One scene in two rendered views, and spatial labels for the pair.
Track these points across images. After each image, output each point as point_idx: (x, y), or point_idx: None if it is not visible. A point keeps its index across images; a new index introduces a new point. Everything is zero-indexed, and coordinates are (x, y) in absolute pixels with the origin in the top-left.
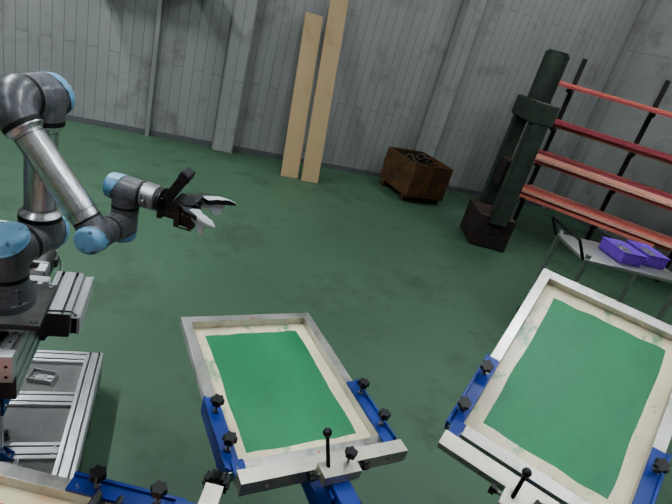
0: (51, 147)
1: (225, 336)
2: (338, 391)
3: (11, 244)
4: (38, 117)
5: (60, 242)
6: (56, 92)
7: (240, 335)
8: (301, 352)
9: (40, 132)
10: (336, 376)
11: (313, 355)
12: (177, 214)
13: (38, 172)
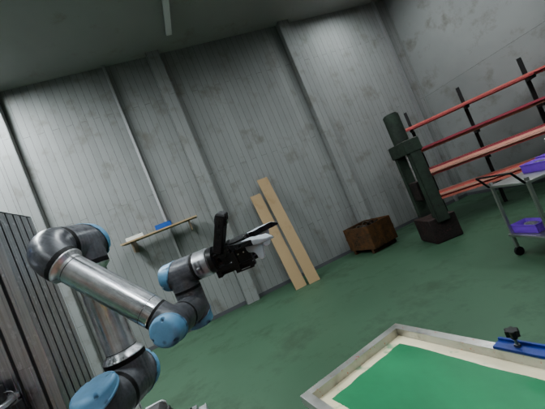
0: (94, 264)
1: (349, 387)
2: (494, 362)
3: (100, 393)
4: (73, 247)
5: (154, 373)
6: (87, 230)
7: (360, 377)
8: (422, 355)
9: (79, 258)
10: (476, 351)
11: (435, 350)
12: (233, 257)
13: (91, 294)
